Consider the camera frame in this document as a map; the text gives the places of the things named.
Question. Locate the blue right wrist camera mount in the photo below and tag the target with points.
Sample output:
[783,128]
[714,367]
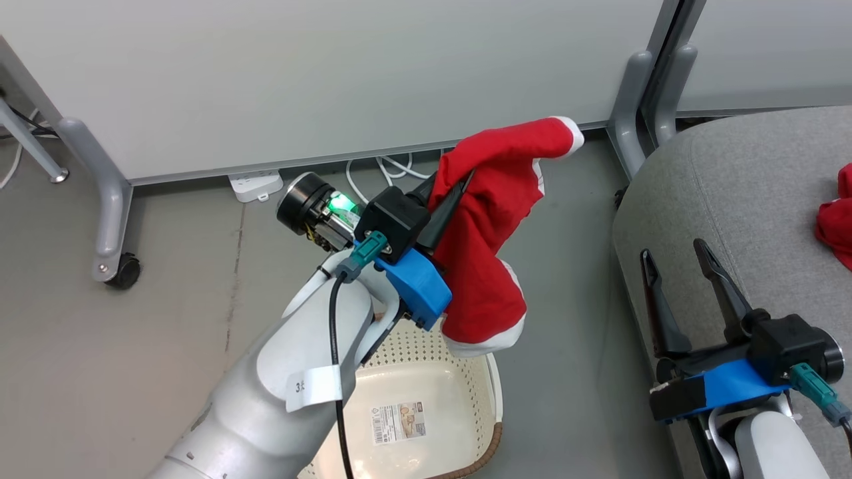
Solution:
[725,389]

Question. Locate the white partition panel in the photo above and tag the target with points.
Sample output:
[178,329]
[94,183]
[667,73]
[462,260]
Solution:
[333,80]
[765,53]

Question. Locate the red white Santa garment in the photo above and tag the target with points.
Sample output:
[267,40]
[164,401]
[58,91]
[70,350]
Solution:
[492,226]

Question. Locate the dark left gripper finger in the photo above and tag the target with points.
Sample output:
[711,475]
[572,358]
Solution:
[427,191]
[444,216]

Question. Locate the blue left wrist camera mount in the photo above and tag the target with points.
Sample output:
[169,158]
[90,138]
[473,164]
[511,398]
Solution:
[419,286]

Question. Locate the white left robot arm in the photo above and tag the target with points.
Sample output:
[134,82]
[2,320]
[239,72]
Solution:
[266,399]

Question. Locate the black caster wheel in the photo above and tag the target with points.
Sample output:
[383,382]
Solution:
[620,197]
[125,271]

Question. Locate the white power strip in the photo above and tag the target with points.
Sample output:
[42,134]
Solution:
[255,184]

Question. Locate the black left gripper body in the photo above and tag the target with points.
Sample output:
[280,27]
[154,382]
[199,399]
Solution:
[393,223]

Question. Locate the grey partition leg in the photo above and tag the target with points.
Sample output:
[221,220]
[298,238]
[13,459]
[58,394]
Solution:
[629,113]
[672,93]
[106,199]

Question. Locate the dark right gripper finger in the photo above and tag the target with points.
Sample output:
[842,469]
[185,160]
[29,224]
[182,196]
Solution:
[665,319]
[729,299]

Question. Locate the grey metal table leg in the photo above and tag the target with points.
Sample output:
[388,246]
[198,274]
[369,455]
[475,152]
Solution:
[30,143]

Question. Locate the cream perforated laundry basket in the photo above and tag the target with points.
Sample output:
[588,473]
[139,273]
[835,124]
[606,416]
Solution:
[426,379]

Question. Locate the printed basket label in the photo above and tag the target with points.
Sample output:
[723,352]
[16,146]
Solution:
[398,422]

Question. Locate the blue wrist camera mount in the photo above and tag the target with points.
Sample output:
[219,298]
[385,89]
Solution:
[725,389]
[419,286]

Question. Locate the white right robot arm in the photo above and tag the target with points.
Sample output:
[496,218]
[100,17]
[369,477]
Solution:
[772,446]

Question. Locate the white paper tag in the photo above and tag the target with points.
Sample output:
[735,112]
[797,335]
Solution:
[313,389]

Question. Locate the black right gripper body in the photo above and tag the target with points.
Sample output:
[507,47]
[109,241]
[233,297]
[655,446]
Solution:
[792,346]

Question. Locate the grey fabric sofa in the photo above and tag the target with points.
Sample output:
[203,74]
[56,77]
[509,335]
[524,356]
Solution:
[732,199]

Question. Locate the red cloth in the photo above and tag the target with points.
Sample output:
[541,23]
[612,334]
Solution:
[837,223]

